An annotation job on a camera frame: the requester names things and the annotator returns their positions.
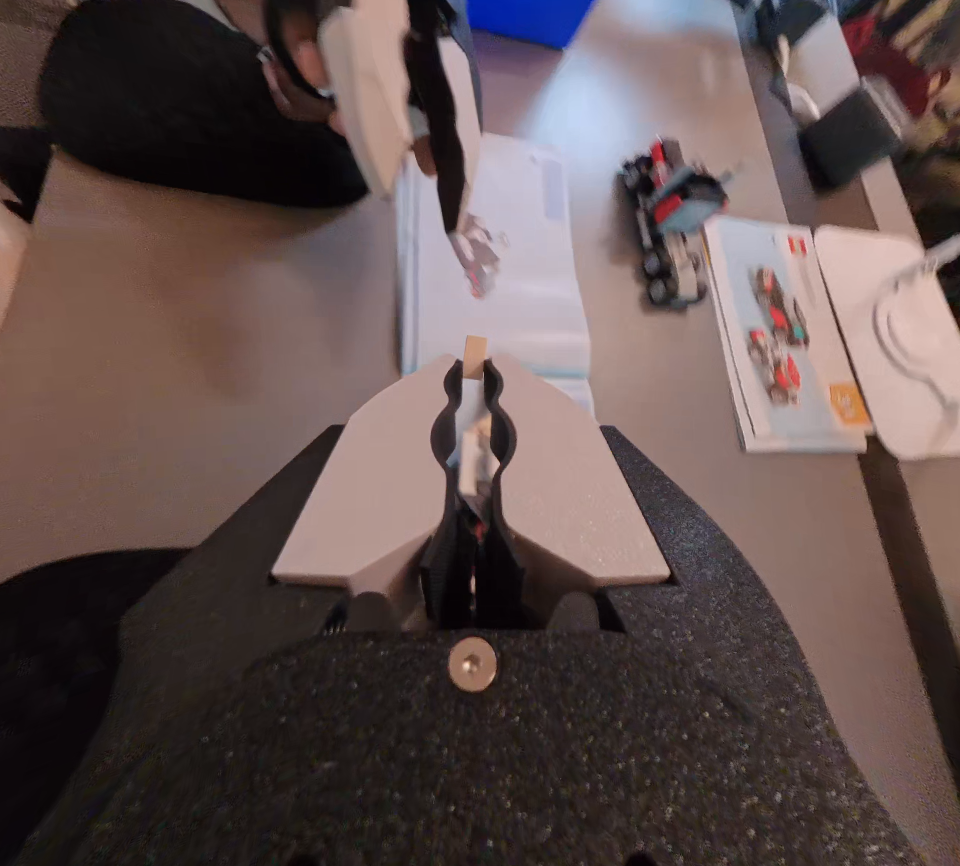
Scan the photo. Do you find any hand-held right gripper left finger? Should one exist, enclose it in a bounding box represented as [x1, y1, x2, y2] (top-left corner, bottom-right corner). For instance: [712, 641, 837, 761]
[270, 354, 462, 621]

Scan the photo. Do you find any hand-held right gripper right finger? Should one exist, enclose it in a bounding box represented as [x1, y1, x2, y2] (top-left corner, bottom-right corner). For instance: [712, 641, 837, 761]
[486, 354, 672, 629]

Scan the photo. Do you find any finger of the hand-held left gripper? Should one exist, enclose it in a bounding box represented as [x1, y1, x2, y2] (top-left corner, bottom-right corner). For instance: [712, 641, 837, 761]
[408, 35, 486, 234]
[317, 5, 415, 201]

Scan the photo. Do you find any open lego instruction booklet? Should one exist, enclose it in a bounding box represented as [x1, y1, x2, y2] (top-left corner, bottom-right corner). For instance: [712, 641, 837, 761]
[396, 131, 597, 425]

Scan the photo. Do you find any lego truck with black wheels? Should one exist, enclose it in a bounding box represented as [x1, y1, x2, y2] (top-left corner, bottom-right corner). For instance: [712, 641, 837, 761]
[618, 137, 734, 314]

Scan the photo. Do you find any black chair armrest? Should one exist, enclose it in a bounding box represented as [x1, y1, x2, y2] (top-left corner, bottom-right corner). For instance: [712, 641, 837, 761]
[39, 0, 370, 211]

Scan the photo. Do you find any closed booklet with red cars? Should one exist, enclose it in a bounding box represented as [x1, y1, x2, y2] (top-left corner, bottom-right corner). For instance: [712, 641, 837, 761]
[703, 215, 876, 455]

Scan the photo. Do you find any black box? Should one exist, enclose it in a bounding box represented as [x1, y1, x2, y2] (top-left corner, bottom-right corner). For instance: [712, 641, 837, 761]
[796, 84, 905, 191]

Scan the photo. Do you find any white cable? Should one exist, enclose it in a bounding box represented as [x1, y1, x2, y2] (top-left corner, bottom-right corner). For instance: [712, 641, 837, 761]
[873, 236, 960, 432]

